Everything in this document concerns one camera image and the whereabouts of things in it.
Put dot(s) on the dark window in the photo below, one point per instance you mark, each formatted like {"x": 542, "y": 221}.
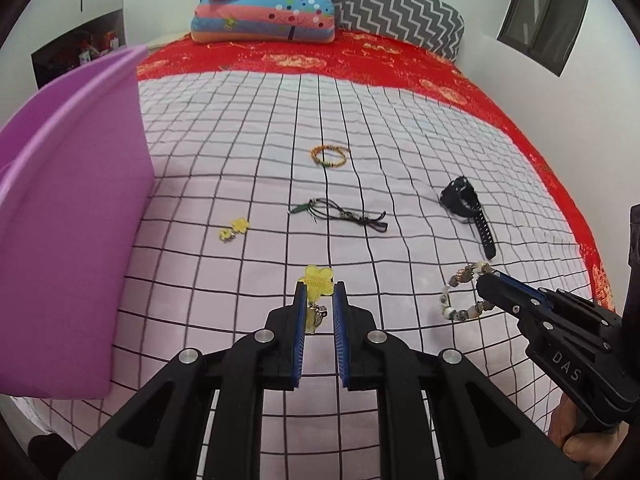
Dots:
{"x": 545, "y": 15}

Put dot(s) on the white wardrobe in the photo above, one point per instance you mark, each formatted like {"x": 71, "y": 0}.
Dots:
{"x": 50, "y": 0}

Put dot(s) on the red patterned bedsheet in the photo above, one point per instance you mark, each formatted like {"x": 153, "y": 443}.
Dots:
{"x": 350, "y": 55}

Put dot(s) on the grey white chevron pillow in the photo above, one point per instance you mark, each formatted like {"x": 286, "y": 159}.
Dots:
{"x": 400, "y": 5}

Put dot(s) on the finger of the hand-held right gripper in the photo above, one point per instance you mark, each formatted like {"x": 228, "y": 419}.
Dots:
{"x": 525, "y": 285}
{"x": 505, "y": 297}

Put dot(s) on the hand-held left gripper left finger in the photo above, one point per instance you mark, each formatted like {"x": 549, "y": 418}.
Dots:
{"x": 300, "y": 330}

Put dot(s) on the cluttered wardrobe shelf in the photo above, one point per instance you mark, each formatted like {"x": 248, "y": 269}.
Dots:
{"x": 75, "y": 50}

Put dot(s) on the purple plastic bin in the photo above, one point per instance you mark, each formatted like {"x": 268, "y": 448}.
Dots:
{"x": 60, "y": 235}

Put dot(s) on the black wristwatch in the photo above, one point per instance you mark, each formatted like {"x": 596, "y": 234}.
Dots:
{"x": 457, "y": 195}

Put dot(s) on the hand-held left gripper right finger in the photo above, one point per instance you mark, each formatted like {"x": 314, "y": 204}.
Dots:
{"x": 340, "y": 335}

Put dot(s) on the colourful striped pillow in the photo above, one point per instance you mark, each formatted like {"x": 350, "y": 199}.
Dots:
{"x": 260, "y": 15}

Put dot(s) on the person's right hand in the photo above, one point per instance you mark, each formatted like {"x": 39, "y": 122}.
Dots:
{"x": 580, "y": 445}

